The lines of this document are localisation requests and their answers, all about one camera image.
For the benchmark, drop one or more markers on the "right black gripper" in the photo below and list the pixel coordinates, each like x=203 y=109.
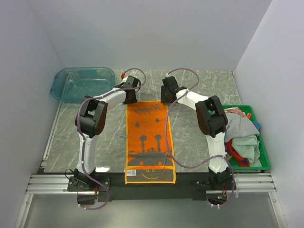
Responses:
x=163 y=99

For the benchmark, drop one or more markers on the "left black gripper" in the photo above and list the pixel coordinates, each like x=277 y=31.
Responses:
x=134 y=100

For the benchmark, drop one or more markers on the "orange and grey towel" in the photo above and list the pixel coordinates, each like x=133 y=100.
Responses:
x=149 y=144

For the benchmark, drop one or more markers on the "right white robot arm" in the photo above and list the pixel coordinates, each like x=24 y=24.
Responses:
x=212 y=122

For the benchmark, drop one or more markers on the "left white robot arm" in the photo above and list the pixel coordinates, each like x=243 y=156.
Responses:
x=90 y=122

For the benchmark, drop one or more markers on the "teal transparent plastic bin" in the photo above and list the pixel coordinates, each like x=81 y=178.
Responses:
x=72 y=84

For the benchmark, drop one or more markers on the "brown patterned towel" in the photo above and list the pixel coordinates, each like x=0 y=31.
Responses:
x=235 y=110

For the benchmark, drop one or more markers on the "pale green towel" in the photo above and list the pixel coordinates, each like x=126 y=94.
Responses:
x=248 y=147

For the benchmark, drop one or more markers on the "red and blue cloth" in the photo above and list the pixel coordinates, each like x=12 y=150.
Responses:
x=242 y=162

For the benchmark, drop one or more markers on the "green plastic tray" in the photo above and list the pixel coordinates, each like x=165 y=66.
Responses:
x=263 y=154

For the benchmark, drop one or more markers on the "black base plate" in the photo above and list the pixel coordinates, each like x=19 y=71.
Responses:
x=187 y=186

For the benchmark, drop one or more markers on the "aluminium rail frame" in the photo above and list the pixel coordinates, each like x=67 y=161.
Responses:
x=250 y=182

